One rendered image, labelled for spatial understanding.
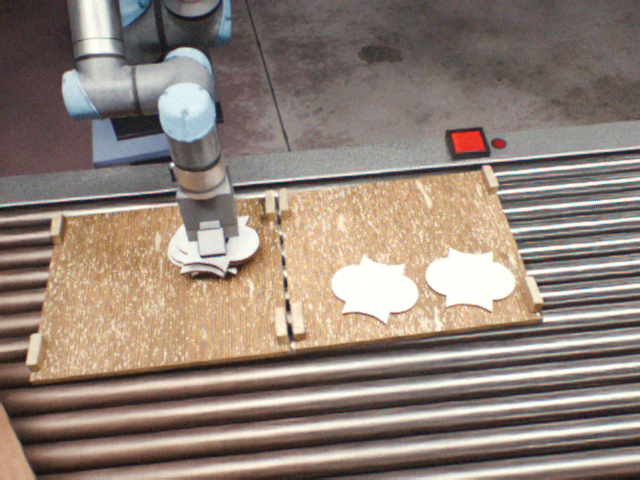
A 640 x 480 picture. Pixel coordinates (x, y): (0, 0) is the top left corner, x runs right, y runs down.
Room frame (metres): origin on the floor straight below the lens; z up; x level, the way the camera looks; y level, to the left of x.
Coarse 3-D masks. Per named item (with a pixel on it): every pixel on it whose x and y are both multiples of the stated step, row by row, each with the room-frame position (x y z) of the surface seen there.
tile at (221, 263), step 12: (180, 228) 0.85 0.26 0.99; (240, 228) 0.84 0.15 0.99; (180, 240) 0.82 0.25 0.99; (240, 240) 0.81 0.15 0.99; (252, 240) 0.81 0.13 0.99; (192, 252) 0.79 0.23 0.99; (228, 252) 0.79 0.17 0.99; (240, 252) 0.78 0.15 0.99; (252, 252) 0.78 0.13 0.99; (192, 264) 0.77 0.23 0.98; (204, 264) 0.77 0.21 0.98; (216, 264) 0.76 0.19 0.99; (228, 264) 0.76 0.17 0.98
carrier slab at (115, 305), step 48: (96, 240) 0.87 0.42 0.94; (144, 240) 0.87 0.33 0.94; (48, 288) 0.77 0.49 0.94; (96, 288) 0.76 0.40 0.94; (144, 288) 0.76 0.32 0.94; (192, 288) 0.75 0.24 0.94; (240, 288) 0.75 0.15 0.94; (48, 336) 0.67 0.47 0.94; (96, 336) 0.66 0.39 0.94; (144, 336) 0.66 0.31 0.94; (192, 336) 0.65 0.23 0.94; (240, 336) 0.65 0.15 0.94; (288, 336) 0.65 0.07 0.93
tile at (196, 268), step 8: (176, 248) 0.82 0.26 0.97; (176, 256) 0.80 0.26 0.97; (184, 256) 0.80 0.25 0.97; (200, 264) 0.78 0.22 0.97; (232, 264) 0.77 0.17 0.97; (240, 264) 0.78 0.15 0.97; (184, 272) 0.76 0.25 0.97; (192, 272) 0.77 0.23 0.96; (200, 272) 0.77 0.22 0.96; (208, 272) 0.76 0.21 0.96; (216, 272) 0.76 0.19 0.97
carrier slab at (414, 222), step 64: (320, 192) 0.97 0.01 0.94; (384, 192) 0.96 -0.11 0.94; (448, 192) 0.95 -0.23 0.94; (320, 256) 0.81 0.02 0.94; (384, 256) 0.80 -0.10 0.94; (448, 256) 0.79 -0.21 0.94; (512, 256) 0.79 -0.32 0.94; (320, 320) 0.67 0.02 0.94; (448, 320) 0.66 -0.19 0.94; (512, 320) 0.65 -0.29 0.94
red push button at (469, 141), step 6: (468, 132) 1.12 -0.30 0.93; (474, 132) 1.12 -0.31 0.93; (456, 138) 1.11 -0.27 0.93; (462, 138) 1.10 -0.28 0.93; (468, 138) 1.10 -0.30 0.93; (474, 138) 1.10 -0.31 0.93; (480, 138) 1.10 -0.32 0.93; (456, 144) 1.09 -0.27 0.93; (462, 144) 1.09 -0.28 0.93; (468, 144) 1.09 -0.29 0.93; (474, 144) 1.08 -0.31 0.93; (480, 144) 1.08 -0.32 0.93; (456, 150) 1.07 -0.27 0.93; (462, 150) 1.07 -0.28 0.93; (468, 150) 1.07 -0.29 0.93; (474, 150) 1.07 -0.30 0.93; (480, 150) 1.07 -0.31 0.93
